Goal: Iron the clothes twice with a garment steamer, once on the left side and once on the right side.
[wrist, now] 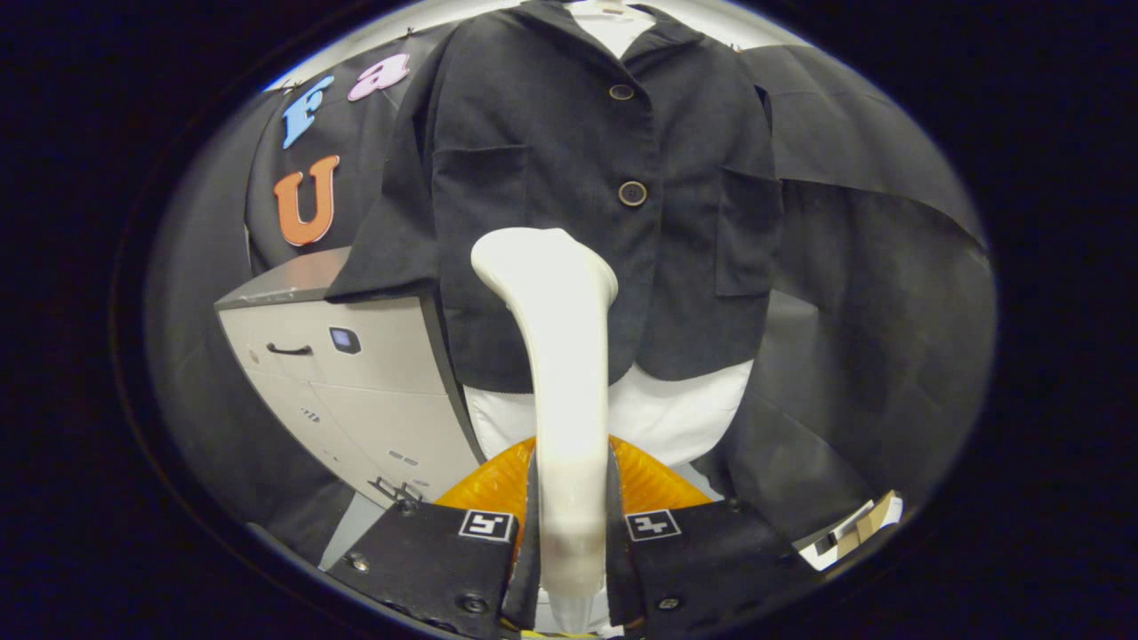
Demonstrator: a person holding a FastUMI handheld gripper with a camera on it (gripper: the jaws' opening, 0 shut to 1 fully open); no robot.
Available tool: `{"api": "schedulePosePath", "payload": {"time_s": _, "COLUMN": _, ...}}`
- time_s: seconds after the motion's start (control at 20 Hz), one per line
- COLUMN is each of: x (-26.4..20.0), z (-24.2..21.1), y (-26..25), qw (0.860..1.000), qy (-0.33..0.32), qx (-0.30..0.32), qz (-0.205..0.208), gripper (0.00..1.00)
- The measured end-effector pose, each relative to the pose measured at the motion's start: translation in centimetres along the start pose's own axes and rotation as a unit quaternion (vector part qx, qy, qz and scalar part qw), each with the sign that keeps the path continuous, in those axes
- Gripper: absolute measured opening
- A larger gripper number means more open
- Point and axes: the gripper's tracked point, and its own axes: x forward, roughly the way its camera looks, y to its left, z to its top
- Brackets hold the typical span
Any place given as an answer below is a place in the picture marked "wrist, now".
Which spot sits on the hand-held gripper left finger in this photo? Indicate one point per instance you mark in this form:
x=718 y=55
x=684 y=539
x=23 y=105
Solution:
x=436 y=569

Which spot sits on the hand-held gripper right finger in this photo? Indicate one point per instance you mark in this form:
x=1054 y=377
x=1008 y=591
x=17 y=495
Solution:
x=711 y=560

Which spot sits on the white garment steamer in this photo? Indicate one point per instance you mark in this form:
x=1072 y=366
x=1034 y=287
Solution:
x=569 y=373

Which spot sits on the black button jacket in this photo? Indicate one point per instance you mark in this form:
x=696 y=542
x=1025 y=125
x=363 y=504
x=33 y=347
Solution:
x=533 y=133

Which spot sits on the white mannequin torso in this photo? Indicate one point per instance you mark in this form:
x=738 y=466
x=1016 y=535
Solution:
x=676 y=413

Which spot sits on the small cardboard box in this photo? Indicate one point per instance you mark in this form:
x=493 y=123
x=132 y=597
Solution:
x=867 y=520

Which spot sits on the grey drawer cabinet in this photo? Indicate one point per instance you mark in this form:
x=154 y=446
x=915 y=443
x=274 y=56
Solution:
x=373 y=382

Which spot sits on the black backdrop cloth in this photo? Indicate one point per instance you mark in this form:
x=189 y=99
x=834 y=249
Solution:
x=889 y=311

